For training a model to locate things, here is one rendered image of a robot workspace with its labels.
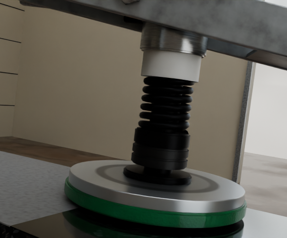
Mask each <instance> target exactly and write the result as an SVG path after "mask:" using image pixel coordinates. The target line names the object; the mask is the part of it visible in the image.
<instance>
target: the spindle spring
mask: <svg viewBox="0 0 287 238"><path fill-rule="evenodd" d="M143 82H144V84H146V85H149V86H144V87H143V88H142V91H143V92H144V93H146V94H145V95H143V96H142V97H141V99H142V101H144V102H149V103H142V104H141V105H140V108H141V109H142V110H145V111H171V112H180V114H171V113H156V112H144V111H143V112H141V113H140V114H139V116H140V118H143V119H155V120H169V121H179V123H171V122H155V121H145V120H140V121H139V122H138V125H139V126H140V127H143V128H155V129H170V130H177V131H178V132H181V133H185V134H188V131H187V130H186V129H187V128H188V127H189V125H190V124H189V122H188V121H186V120H189V119H190V117H191V116H190V114H189V113H187V112H189V111H190V110H191V105H189V104H187V103H190V102H192V100H193V99H192V97H191V96H189V95H188V94H192V93H193V91H194V89H193V88H192V87H188V86H186V85H194V84H195V82H193V81H188V80H182V79H175V78H167V77H157V76H149V77H146V78H144V80H143ZM154 84H166V85H183V87H173V86H154ZM153 93H166V94H182V96H174V95H157V94H153ZM152 102H170V103H181V105H170V104H155V103H152Z"/></svg>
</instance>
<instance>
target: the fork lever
mask: <svg viewBox="0 0 287 238"><path fill-rule="evenodd" d="M19 1H23V2H27V3H30V4H34V5H38V6H41V7H45V8H49V9H54V10H57V11H61V12H65V13H68V14H72V15H76V16H79V17H84V18H88V19H92V20H95V21H99V22H103V23H106V24H110V25H114V26H118V27H122V28H126V29H130V30H133V31H137V32H142V26H143V25H142V24H133V23H126V22H124V20H123V17H124V16H126V17H131V18H134V19H138V20H142V21H146V22H150V23H153V24H157V25H161V26H166V27H169V28H173V29H177V30H180V31H184V32H188V33H191V34H196V35H200V36H204V37H207V38H208V45H207V50H209V51H214V52H217V53H221V54H224V55H228V56H232V57H236V58H240V59H243V60H248V61H251V62H255V63H259V64H263V65H266V66H270V67H274V68H279V69H282V70H286V71H287V7H285V6H281V5H278V4H274V3H270V2H266V1H262V0H19Z"/></svg>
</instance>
